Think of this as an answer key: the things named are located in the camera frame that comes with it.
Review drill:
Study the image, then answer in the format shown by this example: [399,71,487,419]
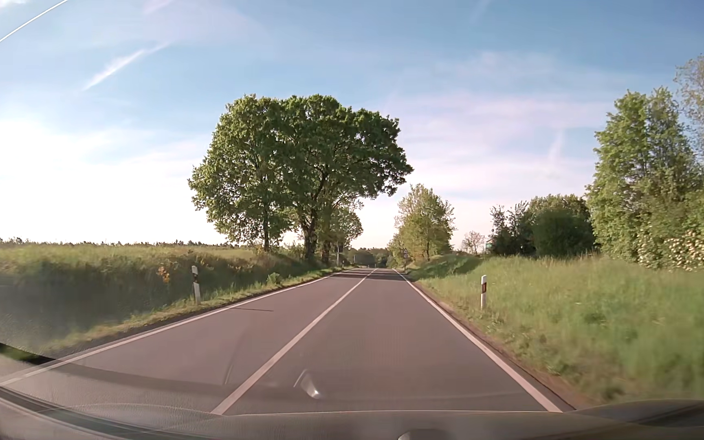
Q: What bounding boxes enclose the light green tree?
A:
[387,183,456,267]

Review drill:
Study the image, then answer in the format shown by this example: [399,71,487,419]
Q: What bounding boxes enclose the large green trees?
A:
[188,93,414,265]

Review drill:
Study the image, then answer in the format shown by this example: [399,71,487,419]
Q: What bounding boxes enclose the bare small tree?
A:
[461,230,486,255]

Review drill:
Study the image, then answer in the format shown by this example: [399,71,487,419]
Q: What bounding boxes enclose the grey asphalt road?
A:
[0,268,576,416]

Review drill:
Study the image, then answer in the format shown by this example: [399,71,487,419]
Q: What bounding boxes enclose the dark green bushes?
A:
[488,194,597,258]

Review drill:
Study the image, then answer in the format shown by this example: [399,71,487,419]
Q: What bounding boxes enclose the car's own bonnet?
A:
[0,379,704,440]

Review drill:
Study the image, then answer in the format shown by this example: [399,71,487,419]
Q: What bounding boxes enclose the tall grass verge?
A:
[404,252,704,405]

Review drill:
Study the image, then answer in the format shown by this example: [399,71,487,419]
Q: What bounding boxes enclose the grass verge with bank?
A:
[0,241,353,358]

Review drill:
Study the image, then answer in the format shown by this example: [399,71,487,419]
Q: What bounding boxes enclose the tall trees with bushes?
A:
[585,53,704,273]

